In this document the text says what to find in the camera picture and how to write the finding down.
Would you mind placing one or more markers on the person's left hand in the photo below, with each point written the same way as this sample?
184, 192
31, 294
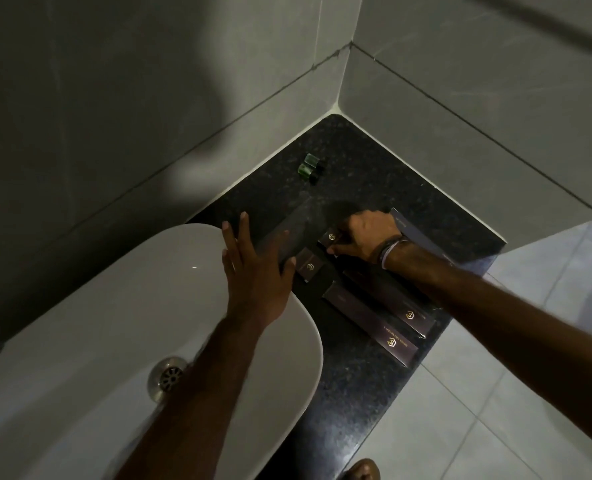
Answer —
256, 289

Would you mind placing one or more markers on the person's right hand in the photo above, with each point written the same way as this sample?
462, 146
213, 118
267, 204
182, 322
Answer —
371, 237

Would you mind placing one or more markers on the person's left thumb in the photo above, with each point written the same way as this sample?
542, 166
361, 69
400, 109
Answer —
288, 268

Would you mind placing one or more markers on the person's right thumb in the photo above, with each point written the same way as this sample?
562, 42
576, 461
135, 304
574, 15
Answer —
348, 252

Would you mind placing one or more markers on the small dark box gold emblem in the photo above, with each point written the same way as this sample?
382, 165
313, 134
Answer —
310, 266
329, 239

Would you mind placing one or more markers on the person's right forearm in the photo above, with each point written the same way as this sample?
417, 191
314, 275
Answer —
500, 324

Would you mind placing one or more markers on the person's left forearm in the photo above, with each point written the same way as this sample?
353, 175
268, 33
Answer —
201, 394

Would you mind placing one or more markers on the black wristband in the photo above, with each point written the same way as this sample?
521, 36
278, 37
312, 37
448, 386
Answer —
387, 247

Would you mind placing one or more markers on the white wristband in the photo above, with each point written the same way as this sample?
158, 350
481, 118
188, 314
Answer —
392, 252

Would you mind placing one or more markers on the long dark box gold emblem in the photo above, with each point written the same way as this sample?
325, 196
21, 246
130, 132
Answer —
401, 307
371, 324

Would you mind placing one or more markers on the flat purple box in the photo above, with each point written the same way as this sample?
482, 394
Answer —
425, 234

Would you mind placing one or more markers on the small green bottle black cap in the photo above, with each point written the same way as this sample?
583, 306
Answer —
312, 159
310, 173

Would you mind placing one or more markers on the metal sink drain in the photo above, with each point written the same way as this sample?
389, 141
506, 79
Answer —
166, 379

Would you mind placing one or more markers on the white ceramic sink basin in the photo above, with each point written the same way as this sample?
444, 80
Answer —
76, 304

